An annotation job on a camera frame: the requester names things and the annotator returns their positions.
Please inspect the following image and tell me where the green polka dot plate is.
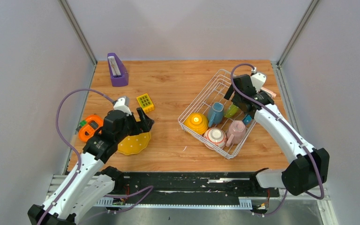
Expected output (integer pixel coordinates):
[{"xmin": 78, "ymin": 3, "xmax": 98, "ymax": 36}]
[{"xmin": 224, "ymin": 104, "xmax": 240, "ymax": 118}]

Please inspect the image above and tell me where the blue polka dot plate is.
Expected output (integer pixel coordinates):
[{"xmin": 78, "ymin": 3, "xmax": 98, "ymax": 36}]
[{"xmin": 242, "ymin": 114, "xmax": 253, "ymax": 126}]

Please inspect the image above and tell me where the yellow polka dot plate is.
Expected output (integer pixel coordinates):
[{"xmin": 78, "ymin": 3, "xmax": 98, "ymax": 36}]
[{"xmin": 117, "ymin": 132, "xmax": 151, "ymax": 156}]

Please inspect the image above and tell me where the blue ceramic mug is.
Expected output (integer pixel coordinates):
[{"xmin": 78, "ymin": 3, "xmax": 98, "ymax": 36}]
[{"xmin": 208, "ymin": 102, "xmax": 224, "ymax": 128}]

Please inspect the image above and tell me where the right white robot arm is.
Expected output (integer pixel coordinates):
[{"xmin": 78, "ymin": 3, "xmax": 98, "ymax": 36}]
[{"xmin": 225, "ymin": 75, "xmax": 330, "ymax": 196}]

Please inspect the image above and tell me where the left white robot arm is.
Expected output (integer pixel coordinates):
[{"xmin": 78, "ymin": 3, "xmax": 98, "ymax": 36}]
[{"xmin": 28, "ymin": 108, "xmax": 155, "ymax": 225}]

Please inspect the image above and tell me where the yellow toy block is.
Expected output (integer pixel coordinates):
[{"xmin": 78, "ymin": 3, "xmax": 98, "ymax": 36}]
[{"xmin": 136, "ymin": 93, "xmax": 155, "ymax": 113}]

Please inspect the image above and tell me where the pink ceramic mug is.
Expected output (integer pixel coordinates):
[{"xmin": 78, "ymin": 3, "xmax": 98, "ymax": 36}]
[{"xmin": 225, "ymin": 120, "xmax": 246, "ymax": 147}]

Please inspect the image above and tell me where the orange tape measure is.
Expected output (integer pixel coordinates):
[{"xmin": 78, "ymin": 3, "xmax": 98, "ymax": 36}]
[{"xmin": 76, "ymin": 114, "xmax": 103, "ymax": 142}]

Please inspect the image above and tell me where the white red patterned bowl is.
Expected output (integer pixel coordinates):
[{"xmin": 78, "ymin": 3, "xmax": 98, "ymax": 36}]
[{"xmin": 203, "ymin": 127, "xmax": 227, "ymax": 149}]

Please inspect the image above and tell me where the yellow ribbed bowl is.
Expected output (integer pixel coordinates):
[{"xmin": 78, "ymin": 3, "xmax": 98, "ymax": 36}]
[{"xmin": 184, "ymin": 112, "xmax": 208, "ymax": 135}]

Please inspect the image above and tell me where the purple metronome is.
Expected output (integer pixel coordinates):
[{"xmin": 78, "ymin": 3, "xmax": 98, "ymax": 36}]
[{"xmin": 107, "ymin": 52, "xmax": 129, "ymax": 87}]

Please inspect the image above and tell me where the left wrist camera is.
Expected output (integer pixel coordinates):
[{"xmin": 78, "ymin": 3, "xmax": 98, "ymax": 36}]
[{"xmin": 113, "ymin": 96, "xmax": 132, "ymax": 116}]

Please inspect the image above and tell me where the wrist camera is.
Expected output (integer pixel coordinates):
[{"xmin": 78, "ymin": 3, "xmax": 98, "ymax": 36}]
[
  {"xmin": 113, "ymin": 96, "xmax": 132, "ymax": 116},
  {"xmin": 251, "ymin": 72, "xmax": 267, "ymax": 92}
]

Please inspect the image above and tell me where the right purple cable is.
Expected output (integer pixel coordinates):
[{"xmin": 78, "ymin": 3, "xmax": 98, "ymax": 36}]
[{"xmin": 230, "ymin": 63, "xmax": 325, "ymax": 200}]

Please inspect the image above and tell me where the purple cable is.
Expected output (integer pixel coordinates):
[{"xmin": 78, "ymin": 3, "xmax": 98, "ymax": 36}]
[
  {"xmin": 36, "ymin": 89, "xmax": 116, "ymax": 225},
  {"xmin": 230, "ymin": 63, "xmax": 325, "ymax": 200}
]

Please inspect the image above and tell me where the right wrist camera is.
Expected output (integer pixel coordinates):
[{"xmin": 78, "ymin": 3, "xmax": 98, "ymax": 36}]
[{"xmin": 251, "ymin": 72, "xmax": 267, "ymax": 92}]

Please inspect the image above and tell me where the white wire dish rack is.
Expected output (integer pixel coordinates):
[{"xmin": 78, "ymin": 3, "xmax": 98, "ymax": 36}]
[{"xmin": 178, "ymin": 69, "xmax": 256, "ymax": 159}]

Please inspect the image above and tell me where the pink white rack handle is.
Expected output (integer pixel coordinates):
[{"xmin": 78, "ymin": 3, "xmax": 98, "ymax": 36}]
[{"xmin": 261, "ymin": 87, "xmax": 277, "ymax": 98}]

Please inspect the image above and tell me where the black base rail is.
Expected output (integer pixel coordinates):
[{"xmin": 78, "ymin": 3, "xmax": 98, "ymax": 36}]
[{"xmin": 96, "ymin": 172, "xmax": 281, "ymax": 214}]

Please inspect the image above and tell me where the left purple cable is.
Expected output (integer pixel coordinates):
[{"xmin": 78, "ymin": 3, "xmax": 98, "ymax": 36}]
[{"xmin": 36, "ymin": 89, "xmax": 116, "ymax": 225}]

